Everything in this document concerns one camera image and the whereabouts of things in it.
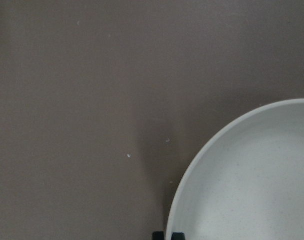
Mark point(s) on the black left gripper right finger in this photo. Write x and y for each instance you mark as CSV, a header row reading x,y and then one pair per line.
x,y
178,236

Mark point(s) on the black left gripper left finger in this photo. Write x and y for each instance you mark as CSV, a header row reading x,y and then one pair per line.
x,y
158,235

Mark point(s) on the white round plate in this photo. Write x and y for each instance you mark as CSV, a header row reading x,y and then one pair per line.
x,y
247,182

